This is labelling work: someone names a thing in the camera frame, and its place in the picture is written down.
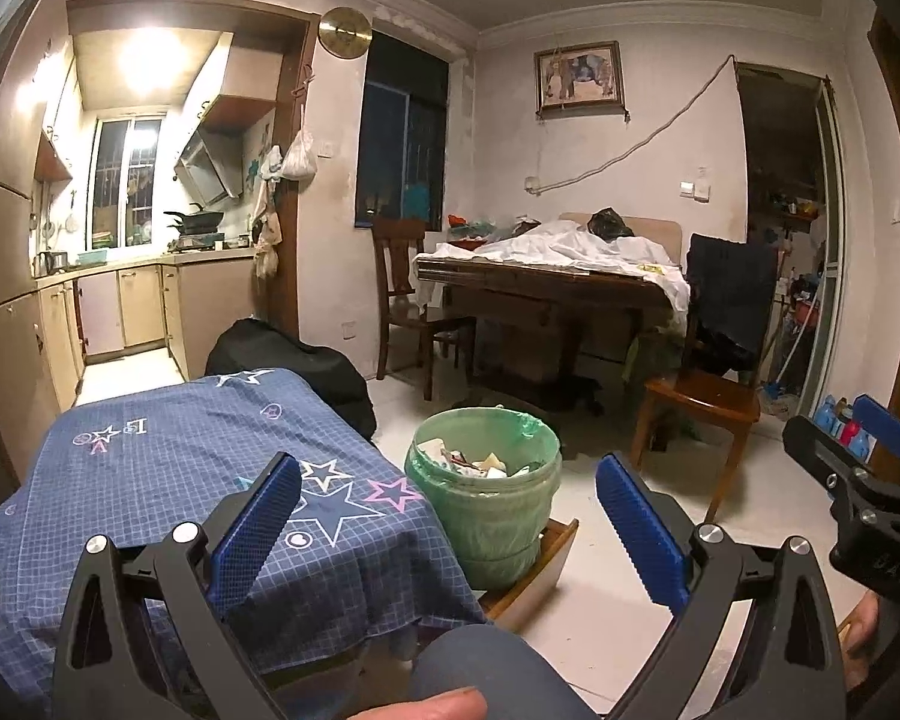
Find brown wooden chair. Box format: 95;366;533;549
630;236;766;522

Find beige board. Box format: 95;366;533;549
559;214;682;265

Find black jacket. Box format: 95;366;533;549
686;234;779;372

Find dark window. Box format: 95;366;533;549
354;34;451;230

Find person's left hand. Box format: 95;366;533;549
343;688;490;720

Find green lined trash bin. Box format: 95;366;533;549
405;406;563;592

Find white cloth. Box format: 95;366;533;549
416;231;691;312

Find sliding door frame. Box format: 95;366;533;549
735;64;848;398

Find black plastic bag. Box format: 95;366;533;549
587;208;635;241

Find kitchen wall cabinet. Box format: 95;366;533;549
191;34;278;140

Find dark wooden chair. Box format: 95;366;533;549
371;219;477;400

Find steel range hood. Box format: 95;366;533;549
174;127;242;207

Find dark wooden dining table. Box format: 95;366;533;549
416;255;691;413

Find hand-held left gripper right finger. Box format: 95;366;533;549
596;450;848;720

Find blue checked star tablecloth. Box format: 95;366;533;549
0;367;488;691

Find round gold wall plate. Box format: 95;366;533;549
320;6;374;59

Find kitchen window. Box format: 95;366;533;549
90;116;170;248

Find kitchen ceiling light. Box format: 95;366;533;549
116;26;188;102

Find hanging cloth bags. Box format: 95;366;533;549
251;146;284;278

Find green bag under table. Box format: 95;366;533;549
622;315;683;391

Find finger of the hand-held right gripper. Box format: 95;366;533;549
851;394;900;466
784;415;871;496

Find grey refrigerator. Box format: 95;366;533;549
0;0;83;496

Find hanging white plastic bag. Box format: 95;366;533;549
280;127;320;182

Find beige kitchen base cabinets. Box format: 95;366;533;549
37;251;256;406

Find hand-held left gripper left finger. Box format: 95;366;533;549
52;452;302;720

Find framed wall picture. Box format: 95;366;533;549
534;41;626;115

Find black wok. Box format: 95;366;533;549
163;208;224;235

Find blue plastic bottle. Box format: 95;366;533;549
814;394;871;458

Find white wall cable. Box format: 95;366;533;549
525;56;736;192

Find person's trouser leg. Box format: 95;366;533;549
409;622;595;720

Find black bag on floor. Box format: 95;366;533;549
205;319;377;443

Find low wooden stand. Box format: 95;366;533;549
480;517;580;623

